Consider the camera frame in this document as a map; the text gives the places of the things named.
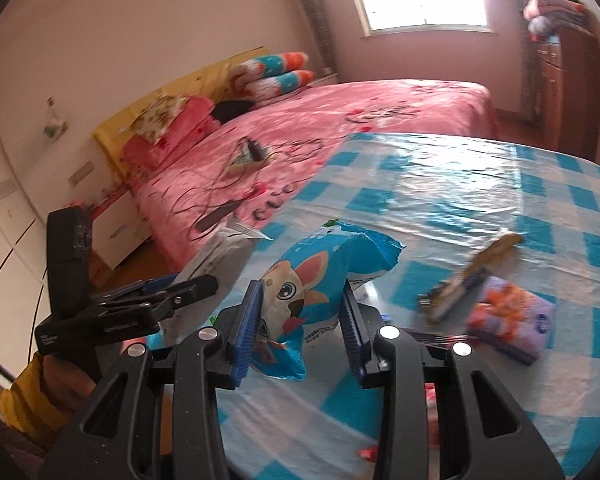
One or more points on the white pink nightstand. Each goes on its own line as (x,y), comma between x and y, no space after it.
(122,230)

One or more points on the wooden cabinet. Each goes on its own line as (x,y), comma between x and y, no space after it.
(575,95)

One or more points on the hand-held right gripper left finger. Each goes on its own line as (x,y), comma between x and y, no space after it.
(245,330)

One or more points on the dark cloth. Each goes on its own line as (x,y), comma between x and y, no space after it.
(235,110)

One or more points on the white wardrobe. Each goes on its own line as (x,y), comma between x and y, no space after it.
(5,200)

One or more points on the blue checkered tablecloth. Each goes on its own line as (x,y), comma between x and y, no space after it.
(455,190)

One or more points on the black flat device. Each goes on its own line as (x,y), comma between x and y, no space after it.
(217,215)

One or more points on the grey plaid curtain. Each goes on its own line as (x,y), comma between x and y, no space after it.
(527,80)
(312,15)

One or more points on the small hanging bag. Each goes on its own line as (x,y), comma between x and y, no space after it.
(55,125)

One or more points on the person's left hand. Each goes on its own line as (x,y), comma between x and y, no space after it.
(65,380)

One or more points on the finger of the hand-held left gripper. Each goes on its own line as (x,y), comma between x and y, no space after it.
(190,291)
(155,286)

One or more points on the white printed packaging bag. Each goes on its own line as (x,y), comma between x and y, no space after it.
(220,260)

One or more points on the brown stick-shaped item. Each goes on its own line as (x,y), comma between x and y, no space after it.
(472,272)

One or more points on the white bedside table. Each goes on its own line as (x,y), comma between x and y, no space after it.
(325,80)

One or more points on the black charger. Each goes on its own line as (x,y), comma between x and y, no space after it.
(254,150)

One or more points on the wall switch plate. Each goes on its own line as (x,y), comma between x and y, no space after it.
(81,173)

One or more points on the floral pillow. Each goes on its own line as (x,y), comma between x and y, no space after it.
(160,115)

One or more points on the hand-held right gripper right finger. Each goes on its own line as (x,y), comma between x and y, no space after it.
(352,330)

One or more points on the pink plush folded blanket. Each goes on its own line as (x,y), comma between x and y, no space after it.
(180,135)

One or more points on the pink folded quilt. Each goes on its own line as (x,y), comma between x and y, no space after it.
(555,7)

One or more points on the purple orange tissue pack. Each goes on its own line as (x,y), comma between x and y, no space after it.
(512,317)

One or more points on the power strip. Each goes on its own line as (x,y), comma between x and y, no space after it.
(245,166)

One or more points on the yellow headboard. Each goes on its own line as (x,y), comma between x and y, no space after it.
(180,82)

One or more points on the person's left forearm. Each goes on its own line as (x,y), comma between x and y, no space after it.
(25,405)

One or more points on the pink bed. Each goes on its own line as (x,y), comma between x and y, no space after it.
(330,120)

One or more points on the blue snack packet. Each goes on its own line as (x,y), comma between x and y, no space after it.
(310,280)

